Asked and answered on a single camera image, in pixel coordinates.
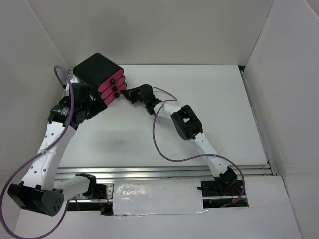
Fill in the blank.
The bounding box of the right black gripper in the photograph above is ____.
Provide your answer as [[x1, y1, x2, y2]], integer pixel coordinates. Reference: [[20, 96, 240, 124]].
[[122, 87, 148, 106]]

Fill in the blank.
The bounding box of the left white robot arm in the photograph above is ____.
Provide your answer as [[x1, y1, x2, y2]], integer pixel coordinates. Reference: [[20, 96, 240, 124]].
[[7, 83, 107, 217]]

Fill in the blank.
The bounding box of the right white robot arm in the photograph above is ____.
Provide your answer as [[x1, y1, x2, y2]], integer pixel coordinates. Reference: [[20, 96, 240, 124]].
[[121, 84, 238, 195]]

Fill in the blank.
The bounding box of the black drawer organizer box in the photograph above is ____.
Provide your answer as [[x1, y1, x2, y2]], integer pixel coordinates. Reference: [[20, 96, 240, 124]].
[[73, 53, 123, 94]]

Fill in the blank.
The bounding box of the white taped cover plate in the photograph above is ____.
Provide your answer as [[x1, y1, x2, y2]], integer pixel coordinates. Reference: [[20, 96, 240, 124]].
[[113, 179, 204, 216]]

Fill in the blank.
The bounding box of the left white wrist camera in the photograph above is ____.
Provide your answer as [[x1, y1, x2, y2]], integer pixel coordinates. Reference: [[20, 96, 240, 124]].
[[65, 78, 81, 88]]

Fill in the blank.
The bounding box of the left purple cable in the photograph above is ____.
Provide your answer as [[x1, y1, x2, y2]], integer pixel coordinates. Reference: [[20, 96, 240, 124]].
[[0, 65, 75, 239]]

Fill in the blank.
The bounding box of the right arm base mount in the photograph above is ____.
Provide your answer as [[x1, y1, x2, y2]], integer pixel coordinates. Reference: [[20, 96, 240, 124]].
[[197, 180, 248, 209]]

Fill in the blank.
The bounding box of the right side aluminium rail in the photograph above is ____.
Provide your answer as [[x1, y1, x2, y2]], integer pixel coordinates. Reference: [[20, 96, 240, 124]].
[[238, 66, 278, 176]]

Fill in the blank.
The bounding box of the aluminium rail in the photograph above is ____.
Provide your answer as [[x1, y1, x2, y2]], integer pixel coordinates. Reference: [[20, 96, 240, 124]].
[[56, 166, 272, 182], [238, 66, 278, 176]]

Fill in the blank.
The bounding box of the aluminium front rail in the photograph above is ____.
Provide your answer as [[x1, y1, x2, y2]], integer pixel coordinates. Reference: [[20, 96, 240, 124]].
[[56, 166, 272, 182]]

